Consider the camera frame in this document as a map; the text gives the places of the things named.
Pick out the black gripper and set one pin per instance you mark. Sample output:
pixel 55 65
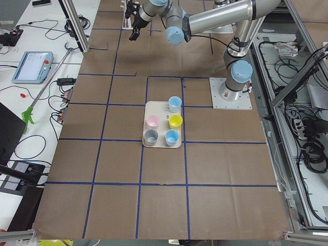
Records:
pixel 139 22

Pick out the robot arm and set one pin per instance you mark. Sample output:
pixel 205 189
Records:
pixel 180 26

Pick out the light blue cup at edge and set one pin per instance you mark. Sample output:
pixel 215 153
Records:
pixel 174 104

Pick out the pink plastic cup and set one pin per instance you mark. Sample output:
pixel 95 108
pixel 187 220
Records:
pixel 153 121

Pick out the yellow plastic cup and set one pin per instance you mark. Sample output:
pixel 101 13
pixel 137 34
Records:
pixel 175 121

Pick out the grey plastic cup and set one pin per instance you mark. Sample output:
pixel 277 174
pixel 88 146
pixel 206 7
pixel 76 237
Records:
pixel 150 137

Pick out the light blue cup on tray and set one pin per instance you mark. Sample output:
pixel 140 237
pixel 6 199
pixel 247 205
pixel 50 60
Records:
pixel 171 137

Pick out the black power adapter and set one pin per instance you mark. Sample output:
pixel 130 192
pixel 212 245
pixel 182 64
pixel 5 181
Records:
pixel 66 81

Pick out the cream plastic tray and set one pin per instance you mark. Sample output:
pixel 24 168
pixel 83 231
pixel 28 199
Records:
pixel 162 127

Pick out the left teach pendant tablet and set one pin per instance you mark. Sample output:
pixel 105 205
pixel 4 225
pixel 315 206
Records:
pixel 33 67

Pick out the metal reacher grabber tool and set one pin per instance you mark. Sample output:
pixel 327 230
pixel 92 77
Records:
pixel 27 115

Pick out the aluminium frame post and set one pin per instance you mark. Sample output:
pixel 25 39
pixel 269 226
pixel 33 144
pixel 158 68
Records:
pixel 72 18

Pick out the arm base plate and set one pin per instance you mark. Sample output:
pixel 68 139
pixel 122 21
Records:
pixel 223 98

